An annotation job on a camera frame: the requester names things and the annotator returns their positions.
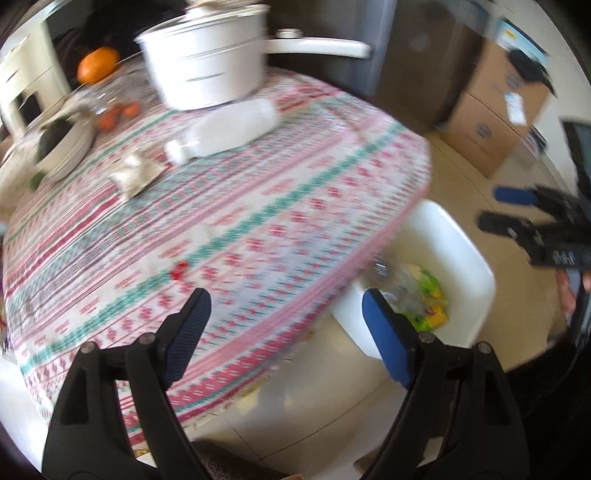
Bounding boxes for green onion rings chip bag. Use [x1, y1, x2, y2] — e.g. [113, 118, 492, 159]
[403, 264, 449, 332]

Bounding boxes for clear plastic water bottle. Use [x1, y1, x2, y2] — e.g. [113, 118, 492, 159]
[372, 256, 425, 315]

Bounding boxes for white plastic trash bin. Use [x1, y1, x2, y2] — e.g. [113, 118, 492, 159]
[332, 200, 496, 359]

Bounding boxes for white kitchen appliance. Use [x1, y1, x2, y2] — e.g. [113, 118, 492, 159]
[1, 21, 71, 139]

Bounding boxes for cardboard box with blue logo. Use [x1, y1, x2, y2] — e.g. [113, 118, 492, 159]
[441, 92, 530, 177]

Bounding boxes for upper cardboard box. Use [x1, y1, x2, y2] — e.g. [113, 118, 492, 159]
[467, 18, 554, 137]

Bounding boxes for grey refrigerator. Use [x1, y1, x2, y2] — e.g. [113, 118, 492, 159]
[267, 0, 491, 133]

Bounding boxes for red white patterned tablecloth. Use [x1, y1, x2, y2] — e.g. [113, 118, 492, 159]
[2, 68, 433, 446]

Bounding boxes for white milky plastic bottle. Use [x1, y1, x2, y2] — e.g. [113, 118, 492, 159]
[164, 98, 283, 165]

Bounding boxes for white bowl with green squash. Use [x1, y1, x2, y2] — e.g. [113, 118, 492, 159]
[29, 109, 96, 191]

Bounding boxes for small tangerine left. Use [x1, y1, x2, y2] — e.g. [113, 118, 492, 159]
[96, 111, 119, 132]

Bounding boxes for small tangerine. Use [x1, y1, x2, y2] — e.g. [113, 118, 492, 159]
[96, 111, 119, 132]
[120, 102, 141, 119]

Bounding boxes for small tangerine right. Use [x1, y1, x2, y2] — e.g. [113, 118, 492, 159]
[120, 102, 141, 119]

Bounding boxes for white electric cooking pot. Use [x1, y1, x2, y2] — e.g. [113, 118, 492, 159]
[135, 1, 372, 111]

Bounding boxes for large orange fruit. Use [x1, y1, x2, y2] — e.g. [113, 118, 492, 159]
[77, 46, 120, 85]

